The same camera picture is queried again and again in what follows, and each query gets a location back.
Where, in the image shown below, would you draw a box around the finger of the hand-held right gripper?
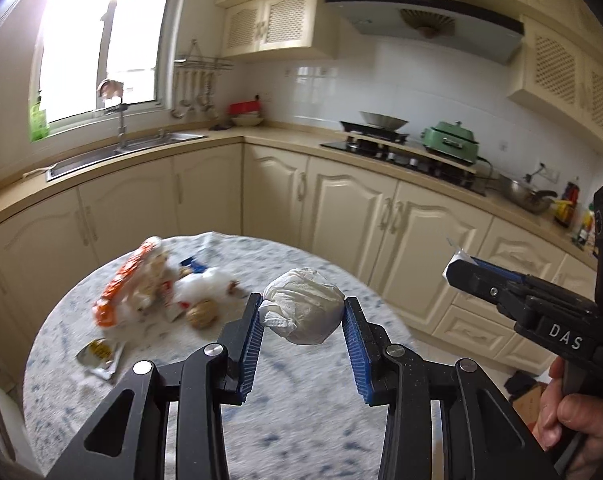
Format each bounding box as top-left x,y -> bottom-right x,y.
445,260 -> 523,307
469,255 -> 528,287

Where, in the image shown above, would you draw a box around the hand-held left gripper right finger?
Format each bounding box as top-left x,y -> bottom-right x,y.
343,296 -> 555,480

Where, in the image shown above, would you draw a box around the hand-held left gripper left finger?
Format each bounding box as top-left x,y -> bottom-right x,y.
46,292 -> 265,480

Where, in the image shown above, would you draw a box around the white paper scrap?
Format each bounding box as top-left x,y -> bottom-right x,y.
441,237 -> 475,281

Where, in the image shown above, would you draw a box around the white tissue ball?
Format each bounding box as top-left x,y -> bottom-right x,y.
258,267 -> 345,346

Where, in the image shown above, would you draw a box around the person's right hand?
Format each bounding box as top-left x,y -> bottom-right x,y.
538,357 -> 603,480

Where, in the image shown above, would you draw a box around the brown walnut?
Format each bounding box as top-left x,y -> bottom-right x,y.
186,298 -> 218,330

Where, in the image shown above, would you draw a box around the dark cloth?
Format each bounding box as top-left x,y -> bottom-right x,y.
506,370 -> 535,396

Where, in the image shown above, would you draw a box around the metal frying pan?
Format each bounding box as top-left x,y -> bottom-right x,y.
496,173 -> 559,214

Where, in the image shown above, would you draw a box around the white crumpled plastic bag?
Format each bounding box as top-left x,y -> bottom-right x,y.
173,267 -> 237,312

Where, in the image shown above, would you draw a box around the cardboard box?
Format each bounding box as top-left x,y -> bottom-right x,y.
511,382 -> 550,427

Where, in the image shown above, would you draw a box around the dark sauce bottle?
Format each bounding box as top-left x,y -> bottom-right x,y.
555,178 -> 580,229

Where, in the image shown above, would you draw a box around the beige packet red print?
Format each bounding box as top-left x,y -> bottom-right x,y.
161,282 -> 187,321

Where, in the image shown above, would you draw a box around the round table with patterned cloth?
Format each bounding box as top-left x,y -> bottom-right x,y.
23,232 -> 413,480

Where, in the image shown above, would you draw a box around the wooden board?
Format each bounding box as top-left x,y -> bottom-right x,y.
345,135 -> 479,177

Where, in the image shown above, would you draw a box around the black gas stove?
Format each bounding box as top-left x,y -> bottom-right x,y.
320,121 -> 488,197

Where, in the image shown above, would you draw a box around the cream lower kitchen cabinets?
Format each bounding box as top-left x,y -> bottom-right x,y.
0,142 -> 603,377

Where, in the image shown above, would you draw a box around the green electric pot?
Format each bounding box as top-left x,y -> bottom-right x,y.
421,120 -> 481,166

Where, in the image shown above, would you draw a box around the long orange white wrapper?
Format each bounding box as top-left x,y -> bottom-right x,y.
94,237 -> 170,329

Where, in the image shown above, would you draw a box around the silver packet yellow label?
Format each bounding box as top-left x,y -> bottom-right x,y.
76,338 -> 127,384

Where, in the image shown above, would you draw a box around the silver wok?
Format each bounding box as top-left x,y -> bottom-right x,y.
359,110 -> 410,131

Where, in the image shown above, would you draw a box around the large cream lattice cabinet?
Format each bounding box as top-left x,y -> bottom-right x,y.
506,14 -> 603,159

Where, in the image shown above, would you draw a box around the beige kitchen countertop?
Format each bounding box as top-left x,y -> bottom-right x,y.
0,122 -> 600,272

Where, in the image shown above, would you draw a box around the stainless steel sink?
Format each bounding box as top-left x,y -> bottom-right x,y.
46,130 -> 210,181

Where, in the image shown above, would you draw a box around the red pot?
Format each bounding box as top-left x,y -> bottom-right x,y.
229,99 -> 263,117

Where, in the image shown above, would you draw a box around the metal faucet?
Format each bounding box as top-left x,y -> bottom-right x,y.
106,104 -> 132,151

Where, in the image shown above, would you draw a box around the brown folding fan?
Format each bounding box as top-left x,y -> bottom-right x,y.
400,8 -> 457,39

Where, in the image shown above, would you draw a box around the grey range hood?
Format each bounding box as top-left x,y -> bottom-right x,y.
324,0 -> 527,66

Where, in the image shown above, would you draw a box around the brown rag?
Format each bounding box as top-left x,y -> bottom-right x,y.
96,79 -> 125,99

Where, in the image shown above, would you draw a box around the green dish soap bottle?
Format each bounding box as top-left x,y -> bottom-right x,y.
28,102 -> 50,142

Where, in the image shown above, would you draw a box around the cream lattice door cabinet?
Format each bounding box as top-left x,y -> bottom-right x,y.
216,0 -> 340,62

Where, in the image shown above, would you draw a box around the sliding window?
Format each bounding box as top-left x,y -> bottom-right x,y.
28,0 -> 175,127

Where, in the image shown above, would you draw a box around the black power cable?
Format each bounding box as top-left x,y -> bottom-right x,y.
476,157 -> 503,196

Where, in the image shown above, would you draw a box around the wall socket with plug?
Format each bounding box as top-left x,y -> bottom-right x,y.
525,162 -> 563,184

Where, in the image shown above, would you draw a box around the metal utensil rail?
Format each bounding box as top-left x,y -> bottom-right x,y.
174,40 -> 235,73

